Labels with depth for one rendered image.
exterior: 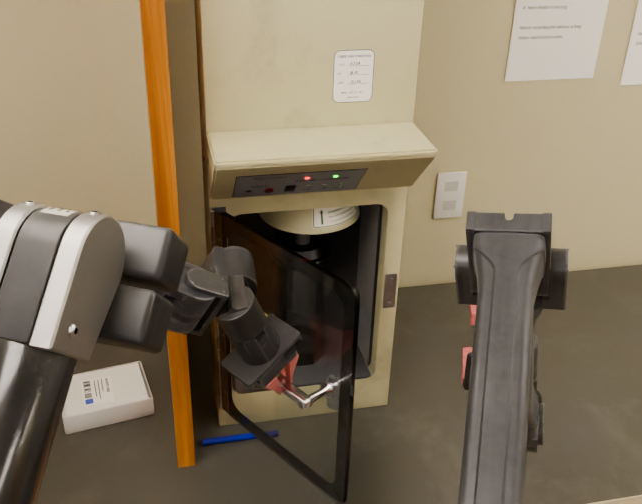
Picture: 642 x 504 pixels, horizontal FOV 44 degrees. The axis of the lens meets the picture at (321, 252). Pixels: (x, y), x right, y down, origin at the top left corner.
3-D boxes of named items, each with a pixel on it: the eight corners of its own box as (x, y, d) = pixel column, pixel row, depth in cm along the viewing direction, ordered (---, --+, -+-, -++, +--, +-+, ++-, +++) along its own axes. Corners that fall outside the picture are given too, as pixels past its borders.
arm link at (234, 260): (159, 329, 100) (187, 285, 96) (157, 265, 109) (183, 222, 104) (243, 350, 106) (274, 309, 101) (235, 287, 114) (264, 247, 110)
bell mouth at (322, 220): (251, 192, 144) (251, 164, 141) (346, 186, 148) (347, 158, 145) (266, 238, 129) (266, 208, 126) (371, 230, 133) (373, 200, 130)
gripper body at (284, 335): (224, 370, 111) (203, 340, 105) (274, 320, 114) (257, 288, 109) (253, 393, 107) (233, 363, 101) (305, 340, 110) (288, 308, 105)
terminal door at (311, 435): (226, 408, 142) (218, 207, 122) (346, 507, 123) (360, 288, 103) (222, 410, 141) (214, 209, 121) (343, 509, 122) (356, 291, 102)
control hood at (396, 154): (207, 193, 122) (204, 132, 117) (409, 180, 128) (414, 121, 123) (215, 228, 112) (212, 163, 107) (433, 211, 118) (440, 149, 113)
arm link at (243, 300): (210, 321, 99) (253, 306, 99) (206, 281, 104) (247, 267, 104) (230, 352, 104) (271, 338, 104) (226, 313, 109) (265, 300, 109)
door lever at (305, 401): (290, 369, 121) (290, 355, 119) (333, 400, 115) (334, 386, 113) (263, 384, 117) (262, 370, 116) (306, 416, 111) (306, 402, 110)
